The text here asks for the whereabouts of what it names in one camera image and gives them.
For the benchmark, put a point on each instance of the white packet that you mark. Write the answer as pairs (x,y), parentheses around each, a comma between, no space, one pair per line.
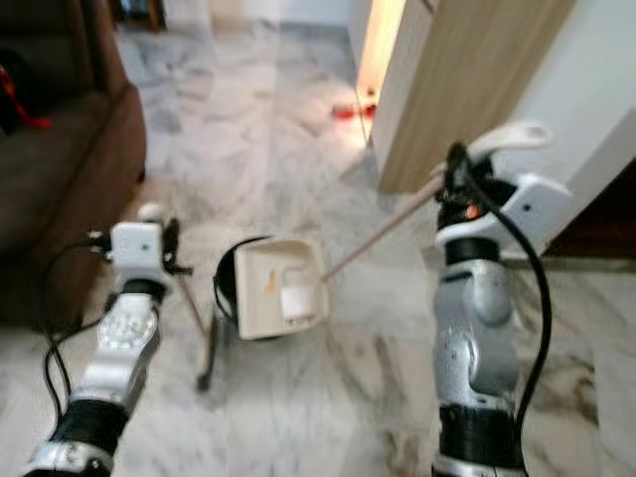
(298,298)

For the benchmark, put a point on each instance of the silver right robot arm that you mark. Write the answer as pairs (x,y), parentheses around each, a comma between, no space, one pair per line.
(477,328)

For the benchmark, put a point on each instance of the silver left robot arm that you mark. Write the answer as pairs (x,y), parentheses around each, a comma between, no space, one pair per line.
(124,338)

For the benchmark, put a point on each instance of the small red floor object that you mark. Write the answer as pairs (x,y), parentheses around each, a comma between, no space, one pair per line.
(348,111)

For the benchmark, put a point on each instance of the black round waste bin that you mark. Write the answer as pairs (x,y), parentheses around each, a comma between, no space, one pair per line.
(221,283)

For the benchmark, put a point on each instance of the light wooden door panel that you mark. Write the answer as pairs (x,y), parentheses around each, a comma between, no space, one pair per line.
(457,79)

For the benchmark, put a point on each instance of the brown fabric sofa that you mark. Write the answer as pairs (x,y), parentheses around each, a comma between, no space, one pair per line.
(60,179)

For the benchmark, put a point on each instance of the dark wooden furniture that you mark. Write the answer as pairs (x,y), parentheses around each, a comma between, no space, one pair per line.
(139,8)

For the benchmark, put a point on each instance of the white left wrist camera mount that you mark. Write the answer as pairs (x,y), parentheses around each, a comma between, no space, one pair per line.
(139,248)

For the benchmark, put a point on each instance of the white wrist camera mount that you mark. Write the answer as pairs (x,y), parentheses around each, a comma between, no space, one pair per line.
(139,248)
(532,204)

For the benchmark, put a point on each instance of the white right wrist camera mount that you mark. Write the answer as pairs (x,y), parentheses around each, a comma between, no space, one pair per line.
(532,204)

